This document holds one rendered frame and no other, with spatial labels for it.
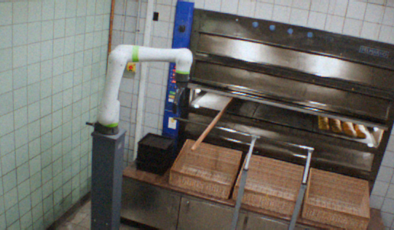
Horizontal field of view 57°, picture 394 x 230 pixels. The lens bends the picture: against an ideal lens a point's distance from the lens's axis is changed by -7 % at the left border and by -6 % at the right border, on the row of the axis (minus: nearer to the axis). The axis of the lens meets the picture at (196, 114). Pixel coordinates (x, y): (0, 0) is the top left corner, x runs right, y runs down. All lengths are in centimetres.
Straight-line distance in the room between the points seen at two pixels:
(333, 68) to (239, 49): 84
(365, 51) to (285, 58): 69
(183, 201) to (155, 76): 122
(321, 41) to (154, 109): 172
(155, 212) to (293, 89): 169
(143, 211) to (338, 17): 246
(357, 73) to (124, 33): 219
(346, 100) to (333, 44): 51
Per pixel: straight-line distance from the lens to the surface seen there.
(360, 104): 353
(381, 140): 366
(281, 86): 348
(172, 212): 357
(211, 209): 343
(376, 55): 348
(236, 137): 366
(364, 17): 342
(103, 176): 296
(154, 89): 378
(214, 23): 351
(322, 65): 344
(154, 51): 264
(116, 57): 248
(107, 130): 282
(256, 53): 345
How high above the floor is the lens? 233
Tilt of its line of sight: 19 degrees down
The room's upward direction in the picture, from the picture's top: 8 degrees clockwise
